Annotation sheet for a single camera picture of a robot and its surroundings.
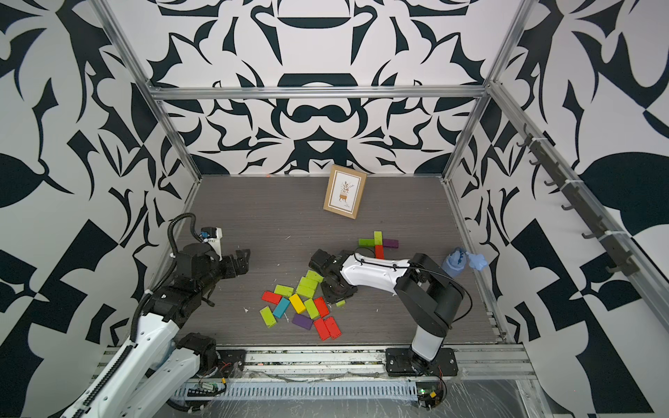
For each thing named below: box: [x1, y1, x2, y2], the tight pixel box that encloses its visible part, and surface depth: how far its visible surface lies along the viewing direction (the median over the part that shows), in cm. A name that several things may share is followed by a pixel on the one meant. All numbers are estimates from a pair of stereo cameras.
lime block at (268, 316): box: [259, 304, 278, 329], surface depth 84 cm
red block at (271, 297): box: [261, 290, 284, 305], surface depth 88 cm
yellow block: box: [288, 293, 306, 315], surface depth 86 cm
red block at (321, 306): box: [313, 296, 330, 317], surface depth 86 cm
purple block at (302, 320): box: [291, 313, 314, 331], surface depth 84 cm
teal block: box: [272, 296, 291, 319], surface depth 85 cm
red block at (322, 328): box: [313, 317, 331, 342], surface depth 82 cm
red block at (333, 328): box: [323, 316, 343, 340], surface depth 82 cm
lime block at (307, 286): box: [296, 276, 319, 299], surface depth 89 cm
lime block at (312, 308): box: [304, 297, 320, 320], surface depth 85 cm
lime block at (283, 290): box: [273, 283, 295, 297], surface depth 89 cm
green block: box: [358, 238, 375, 248], surface depth 101 cm
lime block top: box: [305, 269, 325, 284], surface depth 91 cm
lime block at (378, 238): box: [373, 230, 383, 246], surface depth 101 cm
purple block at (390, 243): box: [383, 238, 399, 249], surface depth 101 cm
